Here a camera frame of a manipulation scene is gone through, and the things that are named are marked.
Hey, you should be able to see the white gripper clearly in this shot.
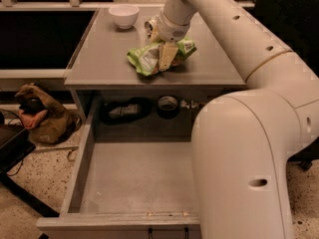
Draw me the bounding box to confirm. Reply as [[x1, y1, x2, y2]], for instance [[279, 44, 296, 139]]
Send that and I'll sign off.
[[150, 11, 189, 72]]

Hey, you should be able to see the green rice chip bag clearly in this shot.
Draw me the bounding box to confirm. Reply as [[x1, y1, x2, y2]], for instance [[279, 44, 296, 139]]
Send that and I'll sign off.
[[127, 38, 196, 77]]

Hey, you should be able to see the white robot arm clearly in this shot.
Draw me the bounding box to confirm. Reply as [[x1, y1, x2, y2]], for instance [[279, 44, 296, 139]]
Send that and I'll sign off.
[[158, 0, 319, 239]]

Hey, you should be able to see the grey cabinet with top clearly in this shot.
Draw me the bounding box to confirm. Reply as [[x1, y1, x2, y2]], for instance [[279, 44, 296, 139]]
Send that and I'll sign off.
[[65, 7, 245, 142]]

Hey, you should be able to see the open grey top drawer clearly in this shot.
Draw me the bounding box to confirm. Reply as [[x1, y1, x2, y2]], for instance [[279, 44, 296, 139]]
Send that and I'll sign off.
[[36, 96, 202, 239]]

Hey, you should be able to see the crushed soda can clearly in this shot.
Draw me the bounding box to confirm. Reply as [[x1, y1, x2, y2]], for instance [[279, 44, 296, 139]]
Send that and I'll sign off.
[[145, 15, 159, 36]]

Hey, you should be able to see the white ceramic bowl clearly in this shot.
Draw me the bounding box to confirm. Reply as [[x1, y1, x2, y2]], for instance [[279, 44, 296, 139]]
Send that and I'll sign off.
[[109, 4, 140, 29]]

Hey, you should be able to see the black tape roll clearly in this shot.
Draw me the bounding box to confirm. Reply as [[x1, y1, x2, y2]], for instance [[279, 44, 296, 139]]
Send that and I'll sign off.
[[157, 96, 179, 120]]

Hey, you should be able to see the crumpled foil wrapper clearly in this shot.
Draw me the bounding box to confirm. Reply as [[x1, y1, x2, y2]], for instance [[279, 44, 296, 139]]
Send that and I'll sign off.
[[179, 100, 199, 110]]

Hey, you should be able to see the black pouch with label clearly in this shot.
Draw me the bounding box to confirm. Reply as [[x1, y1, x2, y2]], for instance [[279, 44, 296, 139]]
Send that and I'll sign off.
[[99, 98, 153, 125]]

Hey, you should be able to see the brown backpack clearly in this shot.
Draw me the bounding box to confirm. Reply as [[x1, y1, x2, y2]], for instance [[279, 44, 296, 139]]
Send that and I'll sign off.
[[15, 83, 76, 144]]

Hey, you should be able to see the black desk leg stand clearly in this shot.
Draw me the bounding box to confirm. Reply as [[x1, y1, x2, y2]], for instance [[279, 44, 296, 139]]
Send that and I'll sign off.
[[0, 117, 59, 217]]

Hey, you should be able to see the black office chair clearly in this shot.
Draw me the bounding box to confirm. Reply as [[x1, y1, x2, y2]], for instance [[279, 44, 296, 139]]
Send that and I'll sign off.
[[288, 138, 319, 171]]

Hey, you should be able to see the black drawer handle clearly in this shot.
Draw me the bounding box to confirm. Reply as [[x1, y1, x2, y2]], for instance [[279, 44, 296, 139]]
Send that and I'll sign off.
[[148, 228, 189, 239]]

